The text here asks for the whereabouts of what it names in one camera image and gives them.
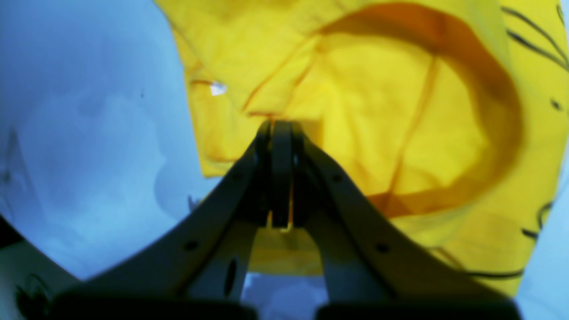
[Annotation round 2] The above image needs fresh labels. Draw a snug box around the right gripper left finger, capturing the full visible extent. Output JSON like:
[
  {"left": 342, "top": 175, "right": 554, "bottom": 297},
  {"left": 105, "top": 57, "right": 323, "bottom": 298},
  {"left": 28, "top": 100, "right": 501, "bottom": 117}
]
[{"left": 49, "top": 121, "right": 278, "bottom": 320}]

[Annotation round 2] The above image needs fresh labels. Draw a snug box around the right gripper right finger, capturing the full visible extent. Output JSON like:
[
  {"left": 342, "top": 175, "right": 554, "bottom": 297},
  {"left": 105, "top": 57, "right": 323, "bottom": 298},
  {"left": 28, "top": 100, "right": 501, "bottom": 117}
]
[{"left": 280, "top": 122, "right": 521, "bottom": 320}]

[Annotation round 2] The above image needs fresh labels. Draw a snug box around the yellow T-shirt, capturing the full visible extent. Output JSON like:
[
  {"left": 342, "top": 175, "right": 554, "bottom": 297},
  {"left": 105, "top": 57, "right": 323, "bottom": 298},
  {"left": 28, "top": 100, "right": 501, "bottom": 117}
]
[{"left": 155, "top": 0, "right": 568, "bottom": 296}]

